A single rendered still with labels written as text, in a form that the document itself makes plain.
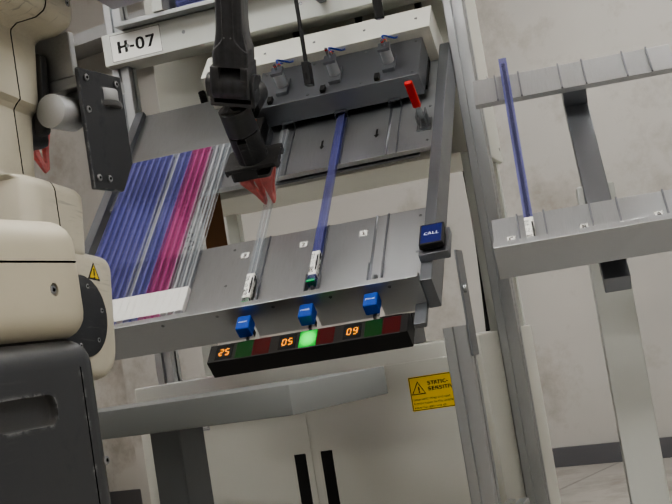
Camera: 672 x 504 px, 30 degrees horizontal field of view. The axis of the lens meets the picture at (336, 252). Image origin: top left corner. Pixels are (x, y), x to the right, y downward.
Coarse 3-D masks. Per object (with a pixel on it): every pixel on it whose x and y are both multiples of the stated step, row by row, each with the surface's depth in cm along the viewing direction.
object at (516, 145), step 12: (504, 60) 221; (504, 72) 218; (504, 84) 216; (504, 96) 213; (516, 120) 208; (516, 132) 205; (516, 144) 203; (516, 156) 201; (516, 168) 199; (528, 192) 194; (528, 204) 192; (528, 216) 190
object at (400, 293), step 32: (320, 288) 203; (352, 288) 201; (384, 288) 200; (416, 288) 200; (160, 320) 211; (192, 320) 210; (224, 320) 209; (256, 320) 208; (288, 320) 207; (320, 320) 207; (352, 320) 206; (128, 352) 217; (160, 352) 216
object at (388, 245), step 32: (352, 224) 218; (384, 224) 215; (416, 224) 212; (224, 256) 223; (288, 256) 216; (352, 256) 211; (384, 256) 208; (416, 256) 205; (192, 288) 218; (224, 288) 216; (256, 288) 213; (288, 288) 210
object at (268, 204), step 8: (280, 136) 244; (288, 136) 245; (280, 160) 238; (280, 168) 237; (264, 208) 227; (264, 216) 226; (264, 224) 224; (264, 232) 222; (256, 240) 221; (264, 240) 221; (256, 248) 219; (256, 256) 217; (256, 264) 215; (248, 272) 214; (256, 272) 215
